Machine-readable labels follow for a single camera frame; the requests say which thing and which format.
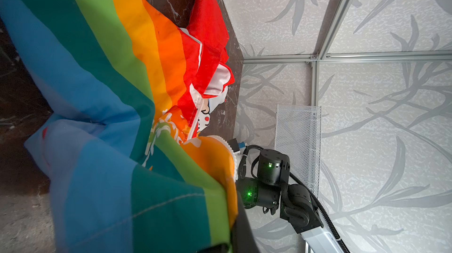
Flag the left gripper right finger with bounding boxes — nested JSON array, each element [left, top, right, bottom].
[[231, 193, 260, 253]]

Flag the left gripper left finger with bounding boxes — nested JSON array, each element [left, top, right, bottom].
[[197, 243, 230, 253]]

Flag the rainbow striped kids jacket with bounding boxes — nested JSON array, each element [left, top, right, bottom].
[[1, 0, 238, 253]]

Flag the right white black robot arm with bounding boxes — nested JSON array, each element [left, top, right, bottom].
[[236, 145, 350, 253]]

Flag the white wire mesh basket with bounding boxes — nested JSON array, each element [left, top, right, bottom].
[[274, 104, 321, 196]]

